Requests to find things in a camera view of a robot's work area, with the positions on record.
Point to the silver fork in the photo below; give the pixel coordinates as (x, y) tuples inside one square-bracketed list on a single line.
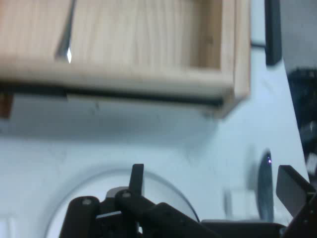
[(65, 37)]

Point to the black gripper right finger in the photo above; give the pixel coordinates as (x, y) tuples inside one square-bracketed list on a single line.
[(302, 198)]

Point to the silver table knife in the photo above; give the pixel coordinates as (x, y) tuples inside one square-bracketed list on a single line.
[(265, 188)]

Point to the light wooden drawer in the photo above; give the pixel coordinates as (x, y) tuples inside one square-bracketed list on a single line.
[(138, 37)]

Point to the white plate with black rim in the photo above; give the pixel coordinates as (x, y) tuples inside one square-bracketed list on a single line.
[(74, 196)]

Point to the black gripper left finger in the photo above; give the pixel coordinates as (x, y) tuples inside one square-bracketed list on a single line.
[(138, 215)]

